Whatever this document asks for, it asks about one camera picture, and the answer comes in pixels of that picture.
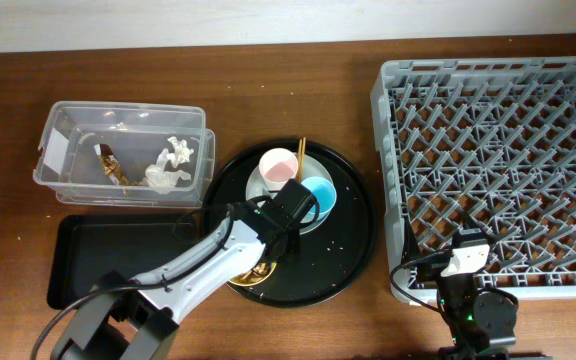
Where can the gold snack wrapper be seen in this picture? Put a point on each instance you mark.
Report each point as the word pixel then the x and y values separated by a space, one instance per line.
pixel 111 166

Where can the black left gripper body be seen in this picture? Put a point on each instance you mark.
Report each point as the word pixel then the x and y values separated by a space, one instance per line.
pixel 294 248

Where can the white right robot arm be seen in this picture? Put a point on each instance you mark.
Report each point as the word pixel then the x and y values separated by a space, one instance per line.
pixel 481 321

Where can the black rectangular tray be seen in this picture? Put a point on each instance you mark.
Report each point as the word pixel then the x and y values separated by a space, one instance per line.
pixel 90 246

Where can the white round plate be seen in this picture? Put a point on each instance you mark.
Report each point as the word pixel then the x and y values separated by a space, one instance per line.
pixel 312 167

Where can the crumpled white tissue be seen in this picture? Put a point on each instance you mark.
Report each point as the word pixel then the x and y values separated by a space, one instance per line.
pixel 165 173

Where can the yellow bowl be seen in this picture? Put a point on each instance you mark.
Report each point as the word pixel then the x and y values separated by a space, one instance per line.
pixel 255 276

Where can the round black serving tray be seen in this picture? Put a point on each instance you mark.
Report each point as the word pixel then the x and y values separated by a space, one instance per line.
pixel 331 255

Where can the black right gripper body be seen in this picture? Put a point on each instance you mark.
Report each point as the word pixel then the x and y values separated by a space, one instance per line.
pixel 432 268

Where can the grey plastic dishwasher rack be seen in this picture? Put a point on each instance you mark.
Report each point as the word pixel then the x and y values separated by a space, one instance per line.
pixel 494 139

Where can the light blue plastic cup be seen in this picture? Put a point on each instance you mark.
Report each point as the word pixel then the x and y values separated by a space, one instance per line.
pixel 325 193

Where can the wooden chopstick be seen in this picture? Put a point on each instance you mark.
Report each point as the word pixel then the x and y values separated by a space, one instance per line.
pixel 304 147
pixel 299 156

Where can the clear plastic waste bin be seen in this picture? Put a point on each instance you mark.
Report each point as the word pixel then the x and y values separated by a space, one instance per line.
pixel 136 133

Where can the pink plastic cup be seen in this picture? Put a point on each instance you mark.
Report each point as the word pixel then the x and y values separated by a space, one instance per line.
pixel 277 166

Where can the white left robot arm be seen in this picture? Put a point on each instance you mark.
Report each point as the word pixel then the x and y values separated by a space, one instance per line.
pixel 138 318

